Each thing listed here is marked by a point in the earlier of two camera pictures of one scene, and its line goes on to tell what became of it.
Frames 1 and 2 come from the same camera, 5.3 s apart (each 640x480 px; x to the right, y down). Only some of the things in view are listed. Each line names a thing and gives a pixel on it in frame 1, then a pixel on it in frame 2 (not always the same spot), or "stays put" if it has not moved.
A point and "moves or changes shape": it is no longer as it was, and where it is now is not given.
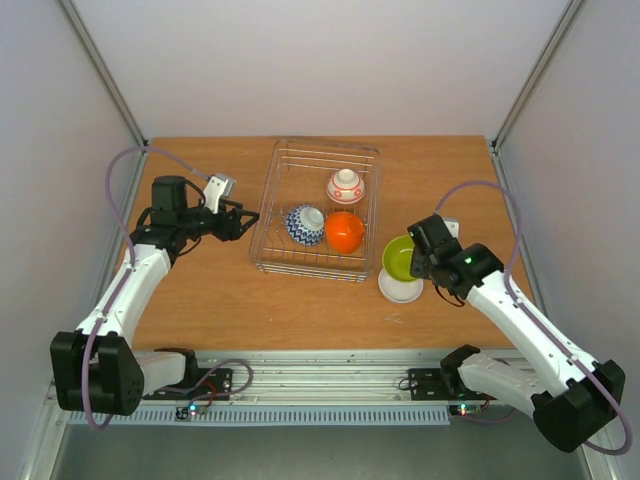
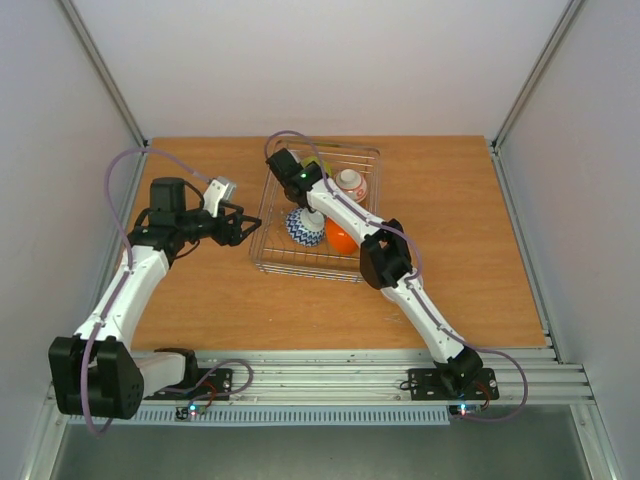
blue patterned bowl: x=305 y=224 stays put
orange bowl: x=344 y=231 stays put
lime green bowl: x=396 y=258 moves or changes shape
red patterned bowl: x=345 y=187 stays put
